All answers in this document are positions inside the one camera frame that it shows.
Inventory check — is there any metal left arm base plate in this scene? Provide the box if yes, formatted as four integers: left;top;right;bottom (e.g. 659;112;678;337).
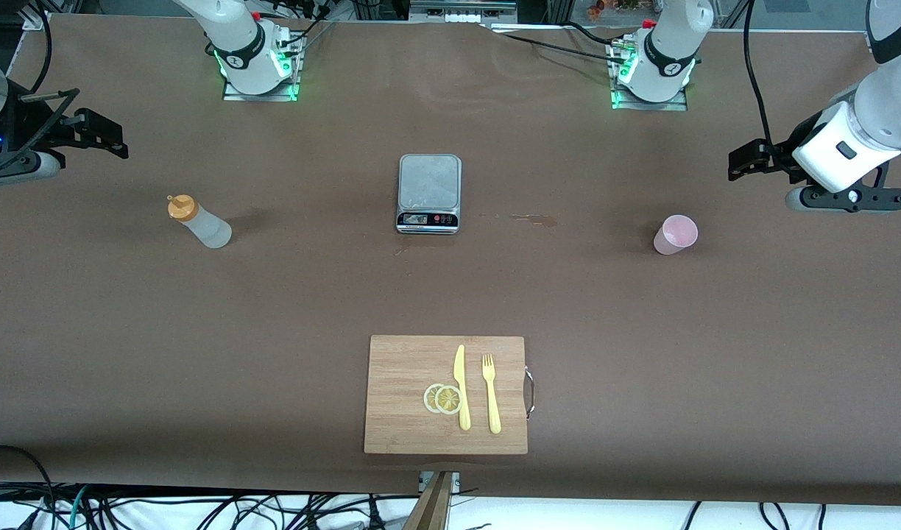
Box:
610;38;688;111

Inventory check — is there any squeeze bottle with orange cap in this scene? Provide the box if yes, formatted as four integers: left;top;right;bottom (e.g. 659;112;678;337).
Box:
166;194;233;250

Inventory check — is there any small metal bracket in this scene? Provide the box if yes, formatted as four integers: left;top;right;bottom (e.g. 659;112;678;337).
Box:
419;471;461;494

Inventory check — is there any teal floor cable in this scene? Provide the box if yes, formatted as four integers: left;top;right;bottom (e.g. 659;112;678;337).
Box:
66;484;91;530

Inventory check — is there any yellow plastic fork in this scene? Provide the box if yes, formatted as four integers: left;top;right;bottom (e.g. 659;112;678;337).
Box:
481;354;502;434

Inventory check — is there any black cable to arm base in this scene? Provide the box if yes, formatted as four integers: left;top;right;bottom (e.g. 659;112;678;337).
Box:
493;21;622;64
280;0;335;54

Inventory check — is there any pink plastic cup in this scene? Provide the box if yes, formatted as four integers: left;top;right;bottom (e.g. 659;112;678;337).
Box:
654;215;699;255

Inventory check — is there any yellow plastic knife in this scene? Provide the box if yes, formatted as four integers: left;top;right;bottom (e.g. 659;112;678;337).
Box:
453;344;472;431

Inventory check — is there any silver digital kitchen scale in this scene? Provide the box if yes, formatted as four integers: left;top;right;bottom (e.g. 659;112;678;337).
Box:
396;154;462;235

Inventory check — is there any wooden cutting board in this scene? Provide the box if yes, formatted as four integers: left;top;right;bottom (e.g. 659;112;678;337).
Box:
364;335;537;455

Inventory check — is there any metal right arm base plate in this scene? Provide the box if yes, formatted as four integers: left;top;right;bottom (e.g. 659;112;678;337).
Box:
222;28;302;102

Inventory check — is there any white power strip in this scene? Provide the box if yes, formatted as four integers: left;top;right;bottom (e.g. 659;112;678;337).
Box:
410;0;519;26

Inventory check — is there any wooden beam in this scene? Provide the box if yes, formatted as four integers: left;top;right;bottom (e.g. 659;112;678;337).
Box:
403;471;453;530

